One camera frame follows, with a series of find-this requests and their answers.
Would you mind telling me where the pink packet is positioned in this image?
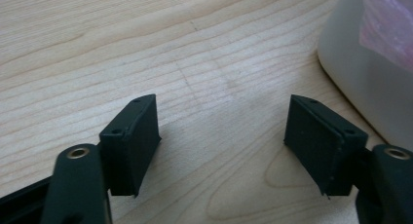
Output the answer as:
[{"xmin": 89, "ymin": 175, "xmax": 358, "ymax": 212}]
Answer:
[{"xmin": 358, "ymin": 0, "xmax": 413, "ymax": 74}]

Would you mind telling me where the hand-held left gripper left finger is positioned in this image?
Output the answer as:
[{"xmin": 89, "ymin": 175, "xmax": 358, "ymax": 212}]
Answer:
[{"xmin": 98, "ymin": 93, "xmax": 163, "ymax": 199}]

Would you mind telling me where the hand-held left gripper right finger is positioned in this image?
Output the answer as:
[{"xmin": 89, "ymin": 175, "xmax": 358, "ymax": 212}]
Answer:
[{"xmin": 282, "ymin": 93, "xmax": 369, "ymax": 200}]

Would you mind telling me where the translucent white plastic container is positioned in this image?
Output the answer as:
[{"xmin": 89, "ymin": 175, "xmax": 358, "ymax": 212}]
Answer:
[{"xmin": 317, "ymin": 0, "xmax": 413, "ymax": 153}]

